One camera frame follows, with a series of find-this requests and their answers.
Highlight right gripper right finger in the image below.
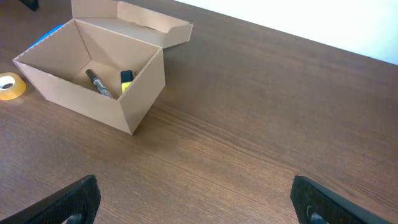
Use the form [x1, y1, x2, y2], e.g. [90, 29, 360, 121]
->
[290, 175, 388, 224]

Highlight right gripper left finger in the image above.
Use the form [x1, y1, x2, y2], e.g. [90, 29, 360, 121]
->
[1, 175, 101, 224]

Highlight black whiteboard marker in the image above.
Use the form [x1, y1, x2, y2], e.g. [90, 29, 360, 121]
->
[85, 69, 113, 99]

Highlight yellow clear tape roll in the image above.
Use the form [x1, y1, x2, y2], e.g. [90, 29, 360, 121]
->
[1, 72, 27, 101]

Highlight yellow highlighter pen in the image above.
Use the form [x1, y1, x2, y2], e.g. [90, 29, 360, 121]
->
[121, 70, 134, 93]

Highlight brown cardboard box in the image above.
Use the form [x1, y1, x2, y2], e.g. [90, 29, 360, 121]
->
[14, 0, 193, 134]

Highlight blue plastic case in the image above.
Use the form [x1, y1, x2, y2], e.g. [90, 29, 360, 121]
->
[29, 24, 65, 48]

